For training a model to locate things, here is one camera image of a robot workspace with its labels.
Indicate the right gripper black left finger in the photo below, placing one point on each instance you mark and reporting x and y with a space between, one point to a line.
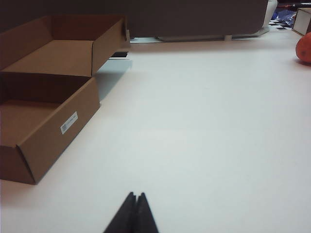
124 216

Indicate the white rectangular box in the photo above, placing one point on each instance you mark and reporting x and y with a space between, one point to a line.
302 21

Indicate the grey machine housing white base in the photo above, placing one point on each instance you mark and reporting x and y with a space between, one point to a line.
194 17

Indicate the open brown cardboard box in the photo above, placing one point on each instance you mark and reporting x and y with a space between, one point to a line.
48 58

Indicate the blue crumpled cloth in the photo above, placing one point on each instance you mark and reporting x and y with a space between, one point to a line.
284 13

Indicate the orange round fruit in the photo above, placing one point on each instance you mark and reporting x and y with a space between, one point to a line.
305 48

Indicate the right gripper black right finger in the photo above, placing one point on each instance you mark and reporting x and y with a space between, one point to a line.
144 216

